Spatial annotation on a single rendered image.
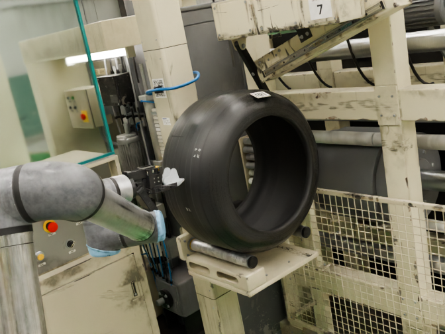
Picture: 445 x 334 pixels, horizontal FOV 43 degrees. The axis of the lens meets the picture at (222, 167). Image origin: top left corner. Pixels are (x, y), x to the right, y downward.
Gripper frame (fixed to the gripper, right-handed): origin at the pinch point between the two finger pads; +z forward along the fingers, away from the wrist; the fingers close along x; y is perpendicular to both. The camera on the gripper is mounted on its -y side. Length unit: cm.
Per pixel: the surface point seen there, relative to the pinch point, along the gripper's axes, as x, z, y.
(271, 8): -7, 41, 54
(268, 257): 4, 40, -39
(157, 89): 29.8, 14.7, 29.5
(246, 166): 38, 62, -9
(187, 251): 24.2, 16.3, -33.4
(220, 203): -11.8, 6.6, -7.1
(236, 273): -5.0, 15.9, -35.4
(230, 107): -8.4, 17.0, 22.6
